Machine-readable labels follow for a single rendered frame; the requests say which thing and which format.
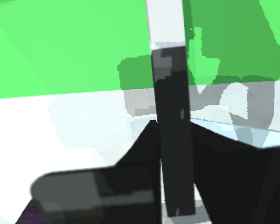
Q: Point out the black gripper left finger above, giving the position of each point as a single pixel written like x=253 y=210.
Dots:
x=132 y=185

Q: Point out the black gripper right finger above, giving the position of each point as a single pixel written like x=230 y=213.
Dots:
x=236 y=181

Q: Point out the green flat mat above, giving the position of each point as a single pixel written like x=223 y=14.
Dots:
x=72 y=46

